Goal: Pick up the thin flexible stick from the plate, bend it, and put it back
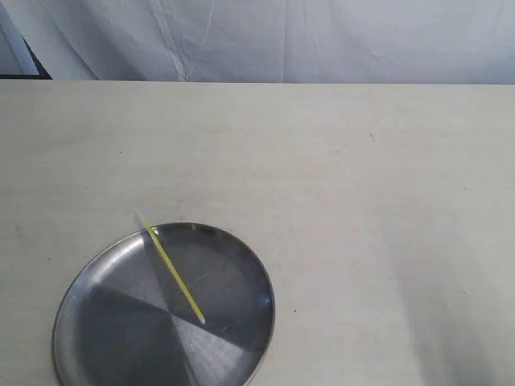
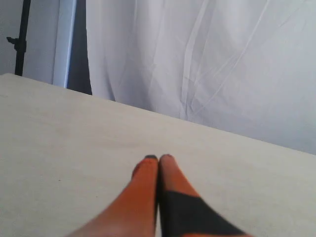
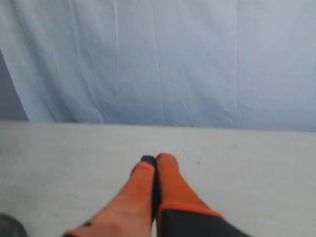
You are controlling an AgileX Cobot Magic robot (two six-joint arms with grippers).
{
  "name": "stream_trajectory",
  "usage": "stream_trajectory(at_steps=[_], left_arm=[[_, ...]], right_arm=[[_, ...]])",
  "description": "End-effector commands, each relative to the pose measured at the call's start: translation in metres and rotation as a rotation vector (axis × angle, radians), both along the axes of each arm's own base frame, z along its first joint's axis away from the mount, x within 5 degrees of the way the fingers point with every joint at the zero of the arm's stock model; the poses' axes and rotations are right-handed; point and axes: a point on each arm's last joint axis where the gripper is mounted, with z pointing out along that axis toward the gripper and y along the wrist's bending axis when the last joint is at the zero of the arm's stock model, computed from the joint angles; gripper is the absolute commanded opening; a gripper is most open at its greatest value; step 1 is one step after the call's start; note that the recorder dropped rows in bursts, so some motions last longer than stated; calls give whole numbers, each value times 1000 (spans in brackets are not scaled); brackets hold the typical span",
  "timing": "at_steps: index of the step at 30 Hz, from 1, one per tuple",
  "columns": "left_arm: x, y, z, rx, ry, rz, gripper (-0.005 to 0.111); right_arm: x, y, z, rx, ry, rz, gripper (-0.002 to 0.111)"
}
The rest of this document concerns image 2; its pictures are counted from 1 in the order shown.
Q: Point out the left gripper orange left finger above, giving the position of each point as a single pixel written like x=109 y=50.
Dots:
x=134 y=212

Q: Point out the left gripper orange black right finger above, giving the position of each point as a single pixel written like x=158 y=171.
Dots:
x=183 y=213

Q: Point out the black light stand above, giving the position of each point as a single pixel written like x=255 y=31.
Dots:
x=20 y=43

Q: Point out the white backdrop cloth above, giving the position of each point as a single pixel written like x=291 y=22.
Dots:
x=243 y=66

